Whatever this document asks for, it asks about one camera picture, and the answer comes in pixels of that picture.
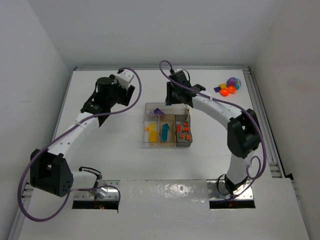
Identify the clear long container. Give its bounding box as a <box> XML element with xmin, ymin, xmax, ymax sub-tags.
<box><xmin>144</xmin><ymin>102</ymin><xmax>189</xmax><ymax>115</ymax></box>

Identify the left aluminium rail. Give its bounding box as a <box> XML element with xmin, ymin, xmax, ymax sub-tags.
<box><xmin>7</xmin><ymin>180</ymin><xmax>34</xmax><ymax>240</ymax></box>

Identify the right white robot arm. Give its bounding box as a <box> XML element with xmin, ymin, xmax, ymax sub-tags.
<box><xmin>165</xmin><ymin>69</ymin><xmax>261</xmax><ymax>195</ymax></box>

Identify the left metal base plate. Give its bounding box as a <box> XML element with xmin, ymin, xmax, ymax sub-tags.
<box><xmin>73</xmin><ymin>180</ymin><xmax>121</xmax><ymax>202</ymax></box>

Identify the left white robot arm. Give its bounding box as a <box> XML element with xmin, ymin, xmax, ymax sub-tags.
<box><xmin>30</xmin><ymin>71</ymin><xmax>135</xmax><ymax>197</ymax></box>

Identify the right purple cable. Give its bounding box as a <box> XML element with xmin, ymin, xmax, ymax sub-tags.
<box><xmin>159</xmin><ymin>60</ymin><xmax>268</xmax><ymax>201</ymax></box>

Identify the dark purple lego brick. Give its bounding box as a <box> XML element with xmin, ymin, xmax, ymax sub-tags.
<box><xmin>153</xmin><ymin>108</ymin><xmax>165</xmax><ymax>115</ymax></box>

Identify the teal lego brick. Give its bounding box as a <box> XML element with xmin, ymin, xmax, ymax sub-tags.
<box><xmin>160</xmin><ymin>123</ymin><xmax>170</xmax><ymax>142</ymax></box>

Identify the long yellow lego plate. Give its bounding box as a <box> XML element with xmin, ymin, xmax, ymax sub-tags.
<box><xmin>148</xmin><ymin>122</ymin><xmax>157</xmax><ymax>135</ymax></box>

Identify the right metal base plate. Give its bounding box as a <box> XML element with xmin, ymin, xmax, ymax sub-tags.
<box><xmin>206</xmin><ymin>178</ymin><xmax>254</xmax><ymax>201</ymax></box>

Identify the orange-yellow lego brick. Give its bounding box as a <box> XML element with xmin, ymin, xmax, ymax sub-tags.
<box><xmin>148</xmin><ymin>131</ymin><xmax>158</xmax><ymax>143</ymax></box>

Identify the aluminium rail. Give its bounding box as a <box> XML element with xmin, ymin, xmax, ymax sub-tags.
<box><xmin>7</xmin><ymin>180</ymin><xmax>34</xmax><ymax>240</ymax></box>
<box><xmin>243</xmin><ymin>67</ymin><xmax>285</xmax><ymax>178</ymax></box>

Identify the grey small container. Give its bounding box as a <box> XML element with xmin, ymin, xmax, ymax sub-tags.
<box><xmin>175</xmin><ymin>114</ymin><xmax>193</xmax><ymax>147</ymax></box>

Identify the orange funnel lego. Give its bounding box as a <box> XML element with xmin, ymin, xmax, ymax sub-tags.
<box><xmin>219</xmin><ymin>88</ymin><xmax>230</xmax><ymax>97</ymax></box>
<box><xmin>227</xmin><ymin>85</ymin><xmax>237</xmax><ymax>94</ymax></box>

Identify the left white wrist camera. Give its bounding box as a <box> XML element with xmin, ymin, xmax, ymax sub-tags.
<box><xmin>115</xmin><ymin>69</ymin><xmax>135</xmax><ymax>90</ymax></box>

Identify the amber small container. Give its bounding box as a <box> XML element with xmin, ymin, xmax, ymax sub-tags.
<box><xmin>159</xmin><ymin>114</ymin><xmax>176</xmax><ymax>148</ymax></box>

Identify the clear small container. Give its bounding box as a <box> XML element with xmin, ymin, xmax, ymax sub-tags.
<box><xmin>142</xmin><ymin>114</ymin><xmax>160</xmax><ymax>148</ymax></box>

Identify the teal grey lego cylinder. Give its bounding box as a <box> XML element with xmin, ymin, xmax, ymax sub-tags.
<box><xmin>234</xmin><ymin>78</ymin><xmax>242</xmax><ymax>90</ymax></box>

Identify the yellow lego brick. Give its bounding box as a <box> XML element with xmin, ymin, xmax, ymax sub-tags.
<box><xmin>219</xmin><ymin>83</ymin><xmax>227</xmax><ymax>90</ymax></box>

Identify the right aluminium rail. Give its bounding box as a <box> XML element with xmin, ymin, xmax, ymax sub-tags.
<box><xmin>243</xmin><ymin>67</ymin><xmax>285</xmax><ymax>178</ymax></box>

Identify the metal base plate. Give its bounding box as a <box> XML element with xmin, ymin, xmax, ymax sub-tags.
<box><xmin>73</xmin><ymin>180</ymin><xmax>121</xmax><ymax>202</ymax></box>
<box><xmin>206</xmin><ymin>178</ymin><xmax>254</xmax><ymax>201</ymax></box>

